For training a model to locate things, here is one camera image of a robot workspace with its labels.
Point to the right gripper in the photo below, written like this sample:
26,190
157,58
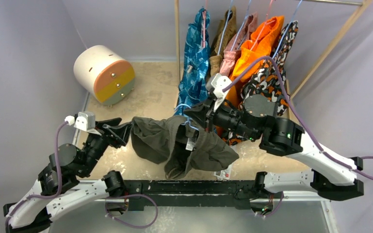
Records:
210,113

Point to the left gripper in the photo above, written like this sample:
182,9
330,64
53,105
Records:
116,136

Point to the light blue hanger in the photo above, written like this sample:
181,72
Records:
188,120

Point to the olive green shorts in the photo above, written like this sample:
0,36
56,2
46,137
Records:
181,147

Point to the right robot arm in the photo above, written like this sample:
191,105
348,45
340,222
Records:
331,178

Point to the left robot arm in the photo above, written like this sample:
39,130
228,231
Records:
47,199

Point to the blue patterned shorts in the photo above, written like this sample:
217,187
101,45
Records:
192,87

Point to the camouflage orange black shorts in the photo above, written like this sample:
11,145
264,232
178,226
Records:
264,81

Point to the pink shorts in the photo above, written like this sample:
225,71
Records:
231,57

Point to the brown shorts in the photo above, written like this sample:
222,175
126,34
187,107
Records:
227,28

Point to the blue hanger of brown shorts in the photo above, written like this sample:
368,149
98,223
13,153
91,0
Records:
224,28

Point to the pink hanger of orange shorts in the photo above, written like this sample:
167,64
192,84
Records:
264,24

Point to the blue hanger of camouflage shorts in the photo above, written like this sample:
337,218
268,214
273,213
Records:
286,29

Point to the round pastel drawer box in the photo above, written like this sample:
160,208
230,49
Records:
104,74

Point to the white printed tag card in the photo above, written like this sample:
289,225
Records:
223,174

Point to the wooden clothes rack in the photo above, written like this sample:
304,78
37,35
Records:
360,9

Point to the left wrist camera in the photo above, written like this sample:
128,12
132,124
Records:
84,121

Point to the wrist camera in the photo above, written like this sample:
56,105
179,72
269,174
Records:
84,121
215,86

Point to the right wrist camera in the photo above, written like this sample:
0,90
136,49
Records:
215,86

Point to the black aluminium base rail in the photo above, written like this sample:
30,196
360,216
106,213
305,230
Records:
137,194

